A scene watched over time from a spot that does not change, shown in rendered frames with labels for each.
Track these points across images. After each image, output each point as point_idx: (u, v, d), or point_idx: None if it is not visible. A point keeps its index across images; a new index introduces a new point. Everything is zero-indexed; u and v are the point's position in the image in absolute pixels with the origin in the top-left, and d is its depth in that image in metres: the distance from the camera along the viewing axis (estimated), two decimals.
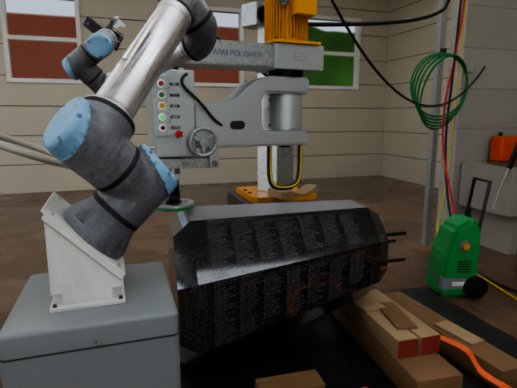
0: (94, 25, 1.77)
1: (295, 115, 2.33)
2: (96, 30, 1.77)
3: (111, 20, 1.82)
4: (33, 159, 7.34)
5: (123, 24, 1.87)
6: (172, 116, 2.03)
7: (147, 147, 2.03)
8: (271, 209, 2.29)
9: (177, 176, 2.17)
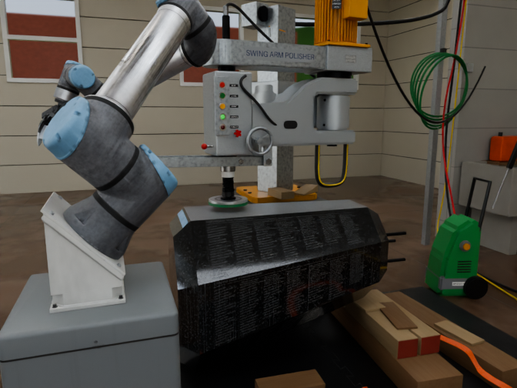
0: None
1: (348, 115, 2.44)
2: None
3: None
4: (33, 159, 7.34)
5: None
6: (231, 116, 2.12)
7: (207, 145, 2.13)
8: (271, 209, 2.29)
9: (232, 174, 2.26)
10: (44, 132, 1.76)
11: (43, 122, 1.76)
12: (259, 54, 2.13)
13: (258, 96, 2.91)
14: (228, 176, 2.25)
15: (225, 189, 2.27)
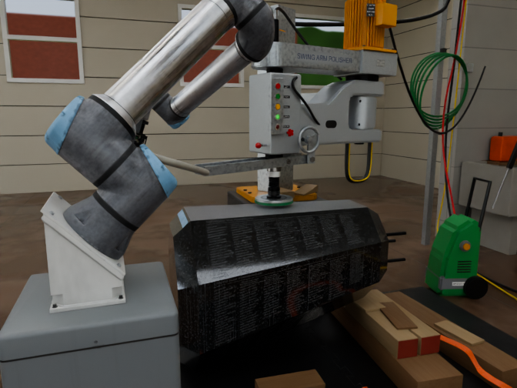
0: None
1: None
2: None
3: None
4: (33, 159, 7.34)
5: None
6: (284, 116, 2.21)
7: (261, 145, 2.20)
8: (271, 209, 2.29)
9: (279, 173, 2.35)
10: None
11: None
12: (308, 57, 2.24)
13: None
14: (276, 175, 2.34)
15: (272, 188, 2.35)
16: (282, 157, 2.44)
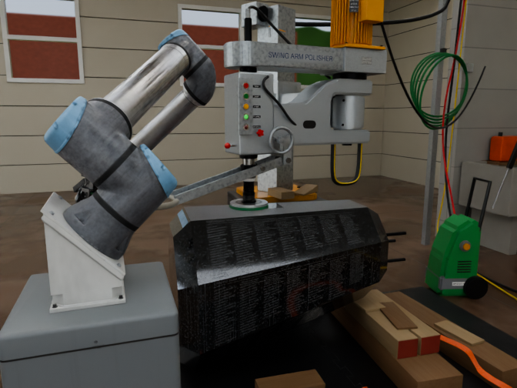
0: None
1: (364, 115, 2.53)
2: None
3: None
4: (33, 159, 7.34)
5: None
6: (254, 116, 2.18)
7: (230, 145, 2.19)
8: (271, 209, 2.29)
9: (253, 178, 2.32)
10: None
11: (78, 198, 1.85)
12: (281, 55, 2.19)
13: None
14: (249, 180, 2.31)
15: (245, 193, 2.33)
16: (260, 162, 2.41)
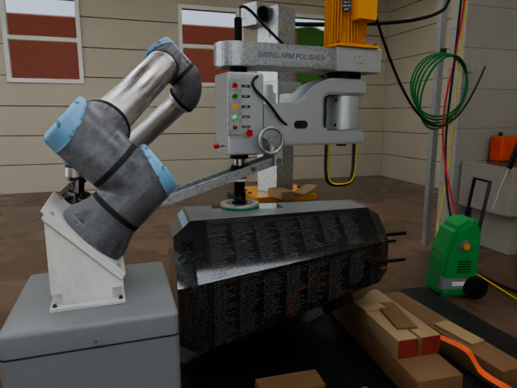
0: None
1: (358, 115, 2.49)
2: None
3: None
4: (33, 159, 7.34)
5: None
6: (243, 116, 2.16)
7: (219, 145, 2.17)
8: (271, 209, 2.29)
9: (244, 178, 2.31)
10: None
11: None
12: (271, 55, 2.17)
13: None
14: (240, 181, 2.30)
15: (236, 193, 2.32)
16: (251, 162, 2.40)
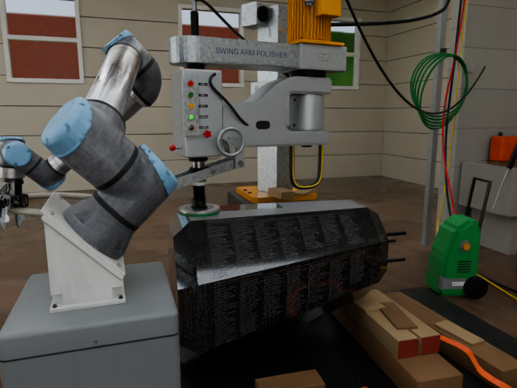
0: None
1: (321, 115, 2.36)
2: None
3: None
4: None
5: (25, 219, 1.75)
6: (201, 116, 2.04)
7: (175, 146, 2.04)
8: (271, 209, 2.29)
9: (203, 182, 2.18)
10: (5, 215, 1.71)
11: (0, 205, 1.70)
12: (229, 51, 2.05)
13: None
14: (199, 185, 2.17)
15: (195, 198, 2.19)
16: (212, 165, 2.27)
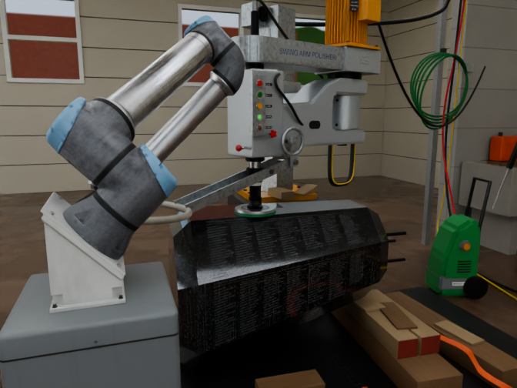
0: None
1: (358, 115, 2.50)
2: None
3: None
4: (33, 159, 7.34)
5: None
6: (266, 116, 2.04)
7: (241, 147, 2.02)
8: None
9: (261, 182, 2.18)
10: None
11: None
12: (291, 52, 2.08)
13: None
14: (258, 185, 2.17)
15: (253, 198, 2.18)
16: (264, 165, 2.28)
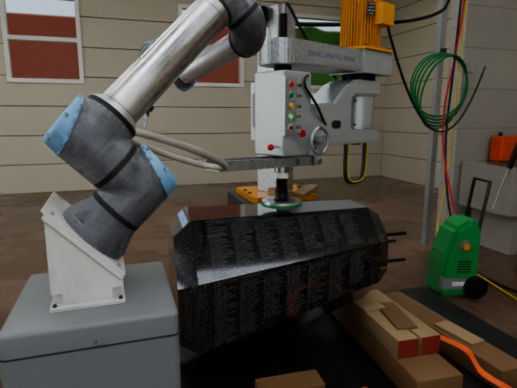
0: None
1: (372, 115, 2.61)
2: None
3: (148, 108, 1.84)
4: (33, 159, 7.34)
5: (141, 115, 1.79)
6: (295, 116, 2.10)
7: (273, 146, 2.07)
8: (271, 209, 2.29)
9: (288, 174, 2.23)
10: None
11: None
12: (317, 55, 2.14)
13: None
14: (285, 177, 2.22)
15: (281, 191, 2.23)
16: None
